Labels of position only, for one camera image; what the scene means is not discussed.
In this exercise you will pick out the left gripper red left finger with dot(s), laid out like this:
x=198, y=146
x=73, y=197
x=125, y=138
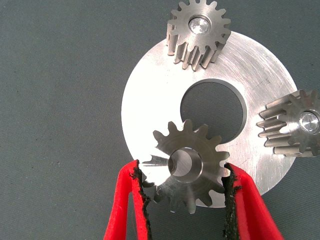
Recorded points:
x=125, y=200

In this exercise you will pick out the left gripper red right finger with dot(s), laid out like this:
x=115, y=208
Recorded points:
x=250, y=212

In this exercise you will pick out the steel planetary gear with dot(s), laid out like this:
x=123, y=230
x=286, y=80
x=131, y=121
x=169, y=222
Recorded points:
x=190, y=140
x=200, y=47
x=282, y=125

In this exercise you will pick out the round metal carrier plate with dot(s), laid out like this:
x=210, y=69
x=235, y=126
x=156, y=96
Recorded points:
x=150, y=100

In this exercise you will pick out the dark grey table cloth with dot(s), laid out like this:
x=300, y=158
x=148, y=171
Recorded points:
x=62, y=100

